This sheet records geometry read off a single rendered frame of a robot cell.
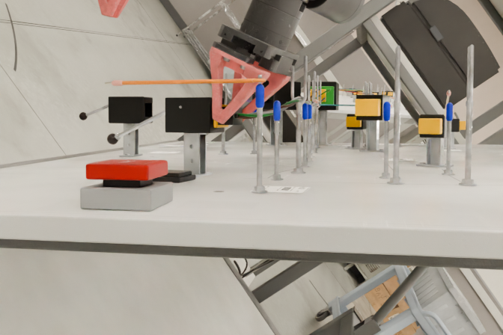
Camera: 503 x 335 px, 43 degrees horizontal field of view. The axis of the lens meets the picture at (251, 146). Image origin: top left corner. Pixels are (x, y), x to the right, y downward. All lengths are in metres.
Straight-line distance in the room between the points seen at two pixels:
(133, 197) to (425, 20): 1.36
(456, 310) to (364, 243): 4.32
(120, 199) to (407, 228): 0.21
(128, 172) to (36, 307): 0.45
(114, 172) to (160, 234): 0.07
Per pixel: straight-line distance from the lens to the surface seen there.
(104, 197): 0.49
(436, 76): 1.73
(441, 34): 1.74
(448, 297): 4.69
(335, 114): 3.91
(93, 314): 1.00
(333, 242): 0.42
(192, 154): 0.73
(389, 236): 0.42
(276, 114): 0.69
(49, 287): 0.95
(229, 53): 0.68
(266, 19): 0.69
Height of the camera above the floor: 1.29
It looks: 10 degrees down
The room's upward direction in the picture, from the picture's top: 55 degrees clockwise
